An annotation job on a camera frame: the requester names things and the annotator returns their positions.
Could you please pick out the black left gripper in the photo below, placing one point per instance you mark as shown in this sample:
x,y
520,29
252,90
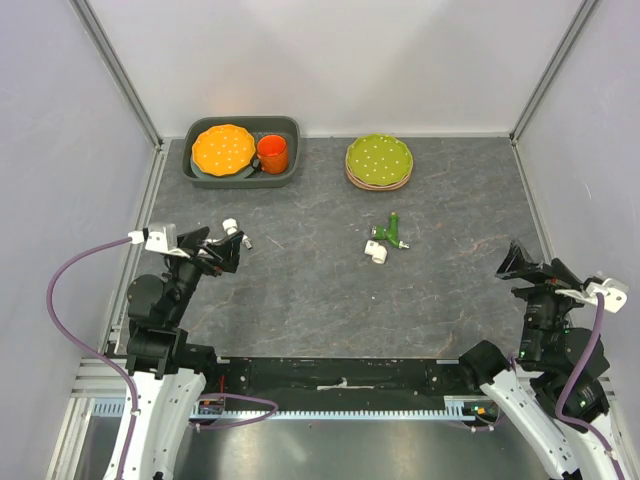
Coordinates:
x,y
227,256

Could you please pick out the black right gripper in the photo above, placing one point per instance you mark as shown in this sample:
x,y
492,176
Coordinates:
x,y
557,275

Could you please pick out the green plastic water faucet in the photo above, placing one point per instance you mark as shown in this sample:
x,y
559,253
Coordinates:
x,y
390,233

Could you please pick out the white pvc elbow fitting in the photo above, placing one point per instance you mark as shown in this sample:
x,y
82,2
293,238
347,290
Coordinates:
x,y
376,251

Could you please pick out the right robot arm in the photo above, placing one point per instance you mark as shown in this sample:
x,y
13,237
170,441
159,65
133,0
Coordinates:
x,y
551,391

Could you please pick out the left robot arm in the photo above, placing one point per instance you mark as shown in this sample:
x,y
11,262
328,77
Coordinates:
x,y
164,373

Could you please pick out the white pvc pipe assembly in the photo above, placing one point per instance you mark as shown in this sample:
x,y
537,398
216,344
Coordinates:
x,y
234,237

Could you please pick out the teal plate under orange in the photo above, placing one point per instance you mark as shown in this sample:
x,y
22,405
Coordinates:
x,y
242,174

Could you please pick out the orange dotted plate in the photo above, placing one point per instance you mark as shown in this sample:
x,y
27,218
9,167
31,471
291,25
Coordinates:
x,y
223,149

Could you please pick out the orange mug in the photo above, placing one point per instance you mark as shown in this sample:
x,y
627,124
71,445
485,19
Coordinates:
x,y
271,155

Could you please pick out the grey plastic dish tub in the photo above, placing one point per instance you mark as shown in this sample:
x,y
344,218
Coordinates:
x,y
258,126

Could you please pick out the tan bottom plate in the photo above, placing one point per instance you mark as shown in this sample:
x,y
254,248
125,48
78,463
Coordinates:
x,y
369,187

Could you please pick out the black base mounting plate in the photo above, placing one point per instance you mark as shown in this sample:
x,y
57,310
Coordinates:
x,y
343,384

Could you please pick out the pink plate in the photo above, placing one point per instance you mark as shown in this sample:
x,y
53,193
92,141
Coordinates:
x,y
378,177

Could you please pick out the green dotted plate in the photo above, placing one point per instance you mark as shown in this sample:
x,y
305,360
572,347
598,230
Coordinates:
x,y
379,160

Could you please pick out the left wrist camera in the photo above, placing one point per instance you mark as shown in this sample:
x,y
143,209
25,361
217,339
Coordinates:
x,y
157,237

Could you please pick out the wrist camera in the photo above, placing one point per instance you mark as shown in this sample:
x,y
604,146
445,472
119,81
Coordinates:
x,y
157,237
613,291

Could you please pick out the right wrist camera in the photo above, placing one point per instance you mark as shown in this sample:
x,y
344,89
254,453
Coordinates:
x,y
613,291

